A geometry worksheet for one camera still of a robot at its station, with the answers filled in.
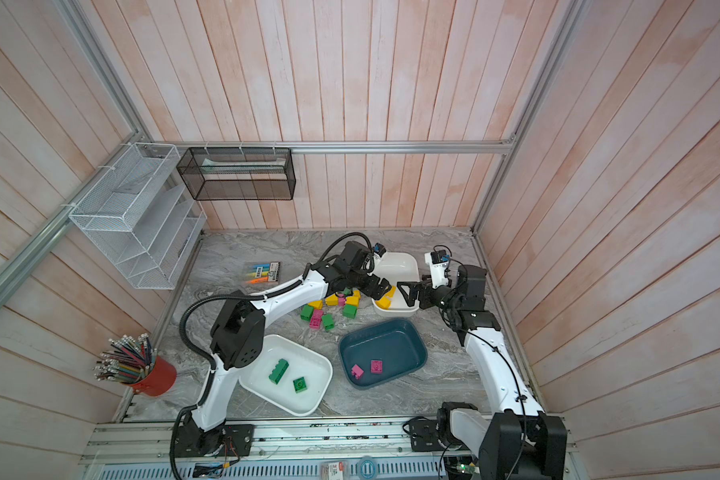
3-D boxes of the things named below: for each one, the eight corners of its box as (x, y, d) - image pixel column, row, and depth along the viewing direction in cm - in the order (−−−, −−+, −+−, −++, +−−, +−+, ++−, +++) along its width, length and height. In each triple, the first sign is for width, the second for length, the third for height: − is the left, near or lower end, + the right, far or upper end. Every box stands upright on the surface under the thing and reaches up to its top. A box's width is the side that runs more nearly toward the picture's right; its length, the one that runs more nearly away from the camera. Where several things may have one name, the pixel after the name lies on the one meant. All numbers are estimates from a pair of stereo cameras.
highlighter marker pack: (246, 283, 106) (244, 280, 105) (249, 267, 111) (247, 264, 109) (279, 281, 107) (277, 278, 105) (280, 265, 112) (279, 261, 110)
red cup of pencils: (131, 398, 82) (84, 377, 68) (149, 360, 89) (109, 333, 74) (170, 398, 82) (131, 377, 68) (185, 360, 89) (152, 333, 74)
